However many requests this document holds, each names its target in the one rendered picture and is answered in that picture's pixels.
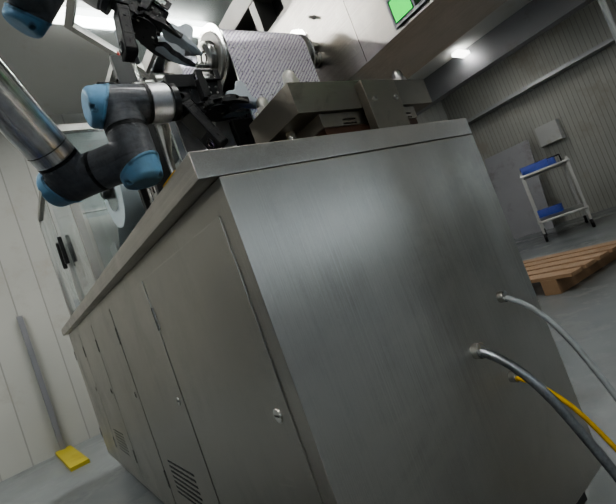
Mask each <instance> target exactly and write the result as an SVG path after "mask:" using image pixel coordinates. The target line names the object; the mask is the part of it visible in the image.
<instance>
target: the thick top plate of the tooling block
mask: <svg viewBox="0 0 616 504"><path fill-rule="evenodd" d="M357 82H358V81H328V82H289V83H286V84H285V85H284V86H283V87H282V89H281V90H280V91H279V92H278V93H277V94H276V95H275V97H274V98H273V99H272V100H271V101H270V102H269V103H268V105H267V106H266V107H265V108H264V109H263V110H262V111H261V112H260V114H259V115H258V116H257V117H256V118H255V119H254V120H253V122H252V123H251V124H250V125H249V127H250V129H251V132H252V135H253V137H254V140H255V143H256V144H258V143H266V142H274V141H282V140H287V137H286V133H287V132H289V131H292V130H296V133H298V132H299V131H301V130H302V129H303V128H304V127H305V126H306V125H307V124H308V123H309V122H311V121H312V120H313V119H314V118H315V117H316V116H317V115H318V114H327V113H339V112H350V111H362V110H363V107H362V104H361V102H360V99H359V97H358V94H357V91H356V89H355V86H354V85H355V84H356V83H357ZM394 83H395V85H396V88H397V91H398V93H399V96H400V98H401V101H402V103H403V106H404V107H409V106H413V107H414V109H415V112H416V113H417V112H419V111H420V110H422V109H423V108H425V107H426V106H428V105H429V104H431V103H432V100H431V98H430V95H429V93H428V90H427V88H426V85H425V82H424V80H423V79H406V80H394Z"/></svg>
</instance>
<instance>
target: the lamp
mask: <svg viewBox="0 0 616 504"><path fill-rule="evenodd" d="M389 5H390V8H391V10H392V13H393V15H394V18H395V20H396V23H397V22H398V21H399V20H400V19H401V18H402V17H403V16H404V15H405V14H406V13H407V12H408V11H409V10H410V9H411V8H413V7H412V4H411V2H410V0H391V1H390V2H389Z"/></svg>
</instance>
